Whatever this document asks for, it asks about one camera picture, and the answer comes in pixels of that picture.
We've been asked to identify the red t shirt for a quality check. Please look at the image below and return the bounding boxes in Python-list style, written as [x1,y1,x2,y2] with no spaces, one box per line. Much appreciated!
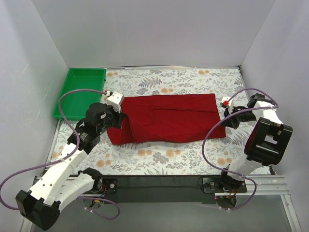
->
[107,93,226,145]

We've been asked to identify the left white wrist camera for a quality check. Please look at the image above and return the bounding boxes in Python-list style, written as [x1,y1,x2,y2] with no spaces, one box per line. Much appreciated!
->
[105,90,125,113]

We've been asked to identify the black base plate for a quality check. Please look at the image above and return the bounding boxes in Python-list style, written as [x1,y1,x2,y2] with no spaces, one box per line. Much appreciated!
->
[101,175,247,204]

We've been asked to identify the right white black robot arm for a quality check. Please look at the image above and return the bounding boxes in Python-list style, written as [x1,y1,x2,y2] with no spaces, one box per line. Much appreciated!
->
[218,93,293,192]

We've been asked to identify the floral patterned table mat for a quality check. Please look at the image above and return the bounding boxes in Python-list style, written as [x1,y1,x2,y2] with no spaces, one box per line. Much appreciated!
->
[48,68,272,176]

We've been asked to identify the green plastic tray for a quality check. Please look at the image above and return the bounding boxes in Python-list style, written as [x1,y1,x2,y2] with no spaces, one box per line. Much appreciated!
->
[59,68,106,121]

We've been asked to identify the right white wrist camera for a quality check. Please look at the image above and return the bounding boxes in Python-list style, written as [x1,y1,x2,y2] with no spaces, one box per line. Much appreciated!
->
[220,97,234,114]

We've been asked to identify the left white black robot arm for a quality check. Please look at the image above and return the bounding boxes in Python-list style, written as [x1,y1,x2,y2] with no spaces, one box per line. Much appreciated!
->
[15,101,125,231]

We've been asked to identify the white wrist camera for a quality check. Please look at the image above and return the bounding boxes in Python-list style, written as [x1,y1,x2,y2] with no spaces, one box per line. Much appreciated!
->
[105,90,125,113]
[220,97,234,114]

